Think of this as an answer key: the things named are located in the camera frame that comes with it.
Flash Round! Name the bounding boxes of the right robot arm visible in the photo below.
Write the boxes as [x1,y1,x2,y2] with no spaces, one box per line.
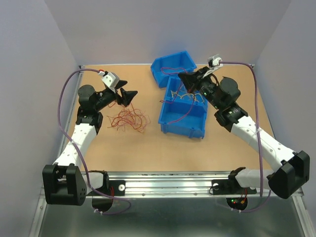
[178,67,310,199]

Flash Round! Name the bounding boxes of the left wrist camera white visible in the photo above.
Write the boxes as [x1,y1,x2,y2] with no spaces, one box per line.
[101,72,119,90]

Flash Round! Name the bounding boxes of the aluminium rail frame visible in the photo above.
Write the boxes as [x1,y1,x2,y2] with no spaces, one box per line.
[31,64,316,237]

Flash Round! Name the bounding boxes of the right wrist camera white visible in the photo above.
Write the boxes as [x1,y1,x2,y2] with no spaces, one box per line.
[203,54,223,78]

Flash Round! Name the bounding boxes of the yellow wire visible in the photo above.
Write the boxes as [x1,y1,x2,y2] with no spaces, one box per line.
[170,83,205,104]

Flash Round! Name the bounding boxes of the blue bin double front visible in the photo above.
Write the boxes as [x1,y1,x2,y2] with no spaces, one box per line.
[158,76,208,139]

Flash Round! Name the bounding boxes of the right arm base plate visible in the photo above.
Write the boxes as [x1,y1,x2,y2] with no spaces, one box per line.
[209,179,257,212]

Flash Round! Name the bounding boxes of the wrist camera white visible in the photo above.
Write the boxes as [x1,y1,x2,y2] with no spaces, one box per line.
[203,54,223,78]
[101,72,119,90]

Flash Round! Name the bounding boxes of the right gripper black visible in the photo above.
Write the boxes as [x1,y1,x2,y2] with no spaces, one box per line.
[178,66,223,110]

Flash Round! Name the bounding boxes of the red wires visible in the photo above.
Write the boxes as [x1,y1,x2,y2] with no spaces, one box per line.
[106,102,151,135]

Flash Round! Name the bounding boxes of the blue bin rear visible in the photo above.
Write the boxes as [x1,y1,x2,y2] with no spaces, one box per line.
[150,51,197,88]

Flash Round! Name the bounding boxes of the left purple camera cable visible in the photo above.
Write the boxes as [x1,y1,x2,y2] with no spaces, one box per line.
[58,68,131,215]

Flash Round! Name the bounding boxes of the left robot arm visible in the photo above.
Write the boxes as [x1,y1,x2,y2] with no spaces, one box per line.
[42,80,138,206]

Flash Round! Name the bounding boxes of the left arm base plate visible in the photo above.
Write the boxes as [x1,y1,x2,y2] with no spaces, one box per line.
[87,180,126,213]

